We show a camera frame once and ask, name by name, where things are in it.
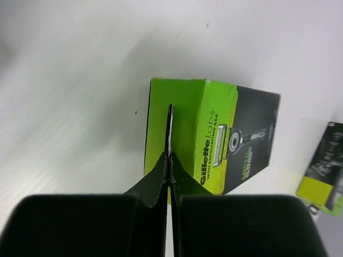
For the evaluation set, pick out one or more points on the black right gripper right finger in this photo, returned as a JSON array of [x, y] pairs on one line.
[[180, 184]]

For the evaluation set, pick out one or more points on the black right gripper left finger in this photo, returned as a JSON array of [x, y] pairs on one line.
[[148, 237]]

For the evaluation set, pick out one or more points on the black green razor box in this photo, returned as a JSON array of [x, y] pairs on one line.
[[222, 133], [321, 185]]

